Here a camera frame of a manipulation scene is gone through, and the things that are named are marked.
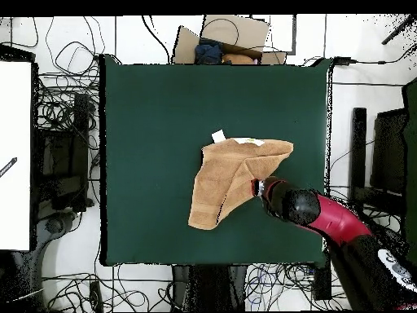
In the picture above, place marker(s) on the orange terry towel with tags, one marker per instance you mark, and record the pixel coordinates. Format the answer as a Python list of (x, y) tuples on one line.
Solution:
[(221, 169)]

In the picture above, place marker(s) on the black rectangular box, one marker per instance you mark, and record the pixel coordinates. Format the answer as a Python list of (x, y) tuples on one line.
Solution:
[(322, 280)]

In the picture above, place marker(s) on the orange cloth in box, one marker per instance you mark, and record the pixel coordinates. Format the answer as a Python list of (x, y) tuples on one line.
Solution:
[(237, 59)]

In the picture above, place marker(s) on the dark green table cloth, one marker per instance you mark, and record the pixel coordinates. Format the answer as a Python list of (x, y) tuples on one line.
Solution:
[(146, 114)]

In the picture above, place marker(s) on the black chair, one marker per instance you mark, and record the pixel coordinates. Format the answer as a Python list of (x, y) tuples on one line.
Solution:
[(387, 150)]

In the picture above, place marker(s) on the dark blue garment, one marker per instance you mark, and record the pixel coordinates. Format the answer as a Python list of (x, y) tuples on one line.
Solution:
[(208, 52)]

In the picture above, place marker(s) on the black power adapter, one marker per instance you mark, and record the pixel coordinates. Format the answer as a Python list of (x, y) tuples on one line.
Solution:
[(341, 60)]

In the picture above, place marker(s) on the brown cardboard box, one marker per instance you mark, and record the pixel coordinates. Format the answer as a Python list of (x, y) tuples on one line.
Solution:
[(234, 32)]

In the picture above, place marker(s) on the black power strip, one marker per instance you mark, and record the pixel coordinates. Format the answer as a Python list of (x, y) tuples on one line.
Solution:
[(96, 295)]

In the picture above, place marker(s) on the white board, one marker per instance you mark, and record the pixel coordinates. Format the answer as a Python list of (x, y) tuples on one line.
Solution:
[(14, 146)]

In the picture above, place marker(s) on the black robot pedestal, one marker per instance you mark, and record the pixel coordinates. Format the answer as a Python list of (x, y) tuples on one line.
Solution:
[(211, 287)]

